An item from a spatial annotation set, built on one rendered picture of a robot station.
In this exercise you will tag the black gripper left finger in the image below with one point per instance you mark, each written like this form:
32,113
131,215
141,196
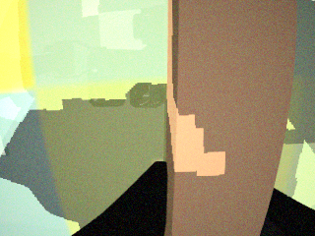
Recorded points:
140,211

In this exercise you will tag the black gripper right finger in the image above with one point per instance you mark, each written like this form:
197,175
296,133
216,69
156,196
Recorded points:
287,217

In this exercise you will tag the long wooden rail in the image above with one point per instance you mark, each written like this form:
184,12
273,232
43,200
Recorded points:
230,70

